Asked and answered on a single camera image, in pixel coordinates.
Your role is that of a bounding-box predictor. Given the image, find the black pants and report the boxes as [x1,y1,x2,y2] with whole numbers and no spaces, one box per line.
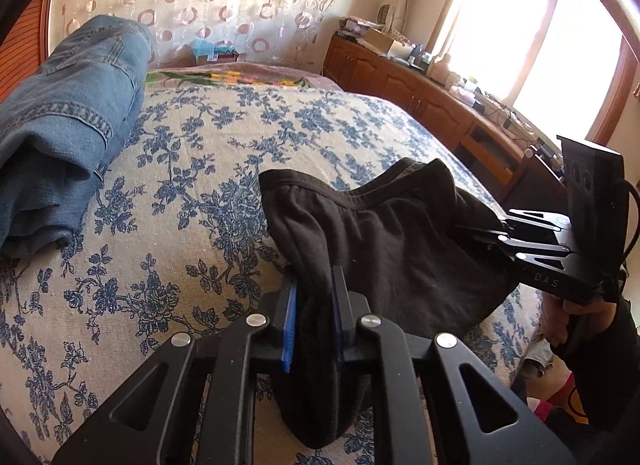
[259,158,521,451]

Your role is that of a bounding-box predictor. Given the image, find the window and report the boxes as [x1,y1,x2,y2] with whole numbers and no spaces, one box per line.
[435,0,640,146]

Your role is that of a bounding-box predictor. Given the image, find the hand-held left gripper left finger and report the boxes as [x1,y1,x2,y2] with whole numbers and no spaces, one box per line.
[50,276,301,465]

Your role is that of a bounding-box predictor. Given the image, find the cardboard box with teal cloth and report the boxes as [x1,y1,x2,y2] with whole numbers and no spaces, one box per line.
[192,39,238,65]

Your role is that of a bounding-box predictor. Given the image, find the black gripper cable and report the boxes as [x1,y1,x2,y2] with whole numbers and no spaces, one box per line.
[622,190,640,267]

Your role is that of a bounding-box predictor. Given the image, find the wooden headboard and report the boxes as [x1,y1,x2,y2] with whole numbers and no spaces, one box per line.
[0,0,56,101]

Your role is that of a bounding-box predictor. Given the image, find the wooden cabinet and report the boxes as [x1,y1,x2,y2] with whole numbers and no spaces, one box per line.
[324,34,566,202]

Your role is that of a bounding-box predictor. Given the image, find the blue jeans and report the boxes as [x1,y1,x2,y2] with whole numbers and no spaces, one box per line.
[0,14,153,260]

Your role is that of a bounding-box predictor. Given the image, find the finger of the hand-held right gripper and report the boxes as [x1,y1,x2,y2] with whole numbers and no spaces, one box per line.
[499,209,567,234]
[456,226,577,267]

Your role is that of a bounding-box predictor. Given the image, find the blue floral bedspread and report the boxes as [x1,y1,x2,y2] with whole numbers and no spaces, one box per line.
[0,82,551,465]

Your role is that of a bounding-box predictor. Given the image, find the person's right hand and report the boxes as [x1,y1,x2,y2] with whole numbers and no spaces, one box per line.
[542,294,617,347]

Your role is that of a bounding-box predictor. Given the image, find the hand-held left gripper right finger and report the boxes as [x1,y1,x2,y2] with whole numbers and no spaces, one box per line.
[331,266,576,465]

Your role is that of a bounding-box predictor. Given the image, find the crumpled clothes on floor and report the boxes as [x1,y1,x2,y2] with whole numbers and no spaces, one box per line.
[520,335,572,397]

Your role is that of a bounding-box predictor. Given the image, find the person's right forearm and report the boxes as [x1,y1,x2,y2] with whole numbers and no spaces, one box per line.
[557,295,640,433]

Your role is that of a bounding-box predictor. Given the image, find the person's dark clothing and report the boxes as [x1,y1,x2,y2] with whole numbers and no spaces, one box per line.
[542,395,640,465]

